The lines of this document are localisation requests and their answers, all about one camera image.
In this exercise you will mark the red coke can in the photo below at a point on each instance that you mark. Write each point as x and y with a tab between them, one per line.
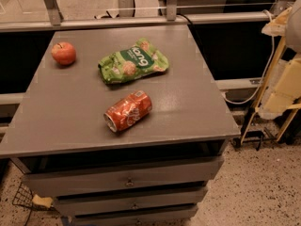
128	111

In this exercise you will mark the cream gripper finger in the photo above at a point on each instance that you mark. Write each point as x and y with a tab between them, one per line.
287	88

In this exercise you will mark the green snack bag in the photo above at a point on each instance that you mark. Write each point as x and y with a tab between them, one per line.
140	60

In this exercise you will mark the red apple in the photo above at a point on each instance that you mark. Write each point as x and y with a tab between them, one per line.
64	53

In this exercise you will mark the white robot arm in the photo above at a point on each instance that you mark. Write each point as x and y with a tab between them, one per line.
288	25

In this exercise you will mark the yellow sponge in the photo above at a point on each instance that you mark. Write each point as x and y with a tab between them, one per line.
46	201

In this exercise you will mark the grey metal rail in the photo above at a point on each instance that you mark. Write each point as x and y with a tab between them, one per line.
211	18

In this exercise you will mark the grey drawer cabinet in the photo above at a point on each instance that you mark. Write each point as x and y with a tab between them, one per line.
129	134

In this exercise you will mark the black wire basket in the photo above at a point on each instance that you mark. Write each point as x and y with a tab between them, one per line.
23	198

